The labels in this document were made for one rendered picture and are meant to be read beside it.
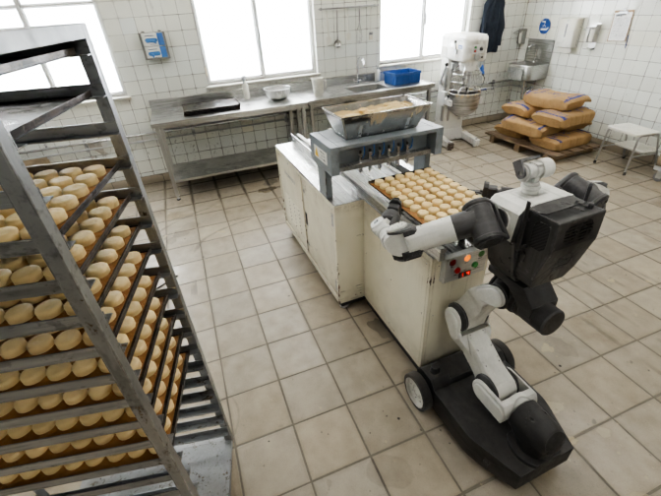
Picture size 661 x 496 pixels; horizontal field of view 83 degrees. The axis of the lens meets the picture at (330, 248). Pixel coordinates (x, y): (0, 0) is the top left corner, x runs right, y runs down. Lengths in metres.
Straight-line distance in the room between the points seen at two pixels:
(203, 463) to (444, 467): 1.10
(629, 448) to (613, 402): 0.25
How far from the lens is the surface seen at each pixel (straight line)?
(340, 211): 2.21
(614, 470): 2.34
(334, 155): 2.07
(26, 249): 0.84
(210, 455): 2.01
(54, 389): 1.09
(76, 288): 0.82
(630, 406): 2.61
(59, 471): 1.44
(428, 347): 2.15
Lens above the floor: 1.83
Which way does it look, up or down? 33 degrees down
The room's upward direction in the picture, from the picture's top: 4 degrees counter-clockwise
